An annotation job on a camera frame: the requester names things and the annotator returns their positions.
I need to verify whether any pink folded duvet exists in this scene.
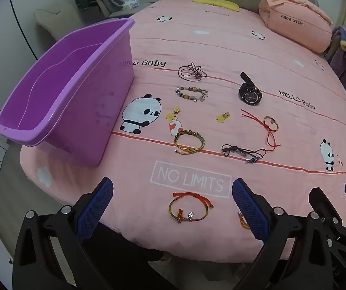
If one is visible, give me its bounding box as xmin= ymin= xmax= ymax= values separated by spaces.
xmin=252 ymin=0 xmax=333 ymax=53

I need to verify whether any red orange string bracelet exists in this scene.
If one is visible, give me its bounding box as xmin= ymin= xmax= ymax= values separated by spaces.
xmin=169 ymin=191 xmax=215 ymax=225

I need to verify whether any orange braided bracelet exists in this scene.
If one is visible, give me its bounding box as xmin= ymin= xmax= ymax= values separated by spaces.
xmin=237 ymin=211 xmax=251 ymax=231

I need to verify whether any beaded charm bracelet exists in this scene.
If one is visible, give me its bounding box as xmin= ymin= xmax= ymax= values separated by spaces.
xmin=175 ymin=86 xmax=209 ymax=102

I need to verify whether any black wrist watch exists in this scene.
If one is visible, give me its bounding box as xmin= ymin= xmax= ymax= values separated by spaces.
xmin=238 ymin=72 xmax=262 ymax=106

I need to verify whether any gold braided bracelet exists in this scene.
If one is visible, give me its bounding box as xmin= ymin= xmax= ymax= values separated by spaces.
xmin=173 ymin=129 xmax=206 ymax=155

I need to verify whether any yellow pillow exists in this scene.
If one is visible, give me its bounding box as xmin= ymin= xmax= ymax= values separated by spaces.
xmin=193 ymin=0 xmax=240 ymax=13

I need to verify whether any black cord bracelet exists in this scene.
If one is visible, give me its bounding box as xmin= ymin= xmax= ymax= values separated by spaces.
xmin=221 ymin=144 xmax=267 ymax=164

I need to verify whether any purple plastic bin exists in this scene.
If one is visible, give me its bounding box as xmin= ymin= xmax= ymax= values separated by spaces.
xmin=0 ymin=17 xmax=136 ymax=167

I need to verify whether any brown cord necklace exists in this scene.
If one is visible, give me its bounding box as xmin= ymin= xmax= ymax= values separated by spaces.
xmin=178 ymin=62 xmax=207 ymax=82

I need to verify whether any beige lounge chair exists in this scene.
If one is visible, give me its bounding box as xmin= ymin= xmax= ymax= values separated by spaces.
xmin=34 ymin=0 xmax=161 ymax=42

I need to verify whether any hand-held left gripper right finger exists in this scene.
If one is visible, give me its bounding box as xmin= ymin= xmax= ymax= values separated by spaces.
xmin=232 ymin=178 xmax=334 ymax=290

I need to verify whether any yellow flower bottle keychain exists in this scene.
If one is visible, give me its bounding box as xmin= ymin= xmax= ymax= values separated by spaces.
xmin=166 ymin=107 xmax=183 ymax=135

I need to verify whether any white wardrobe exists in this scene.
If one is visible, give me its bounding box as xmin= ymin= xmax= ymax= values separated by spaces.
xmin=0 ymin=0 xmax=83 ymax=218

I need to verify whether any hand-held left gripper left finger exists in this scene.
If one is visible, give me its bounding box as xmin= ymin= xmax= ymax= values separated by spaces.
xmin=12 ymin=178 xmax=114 ymax=290

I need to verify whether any red string gold ring bracelet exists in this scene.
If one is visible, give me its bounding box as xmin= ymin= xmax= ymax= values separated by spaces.
xmin=241 ymin=109 xmax=281 ymax=152

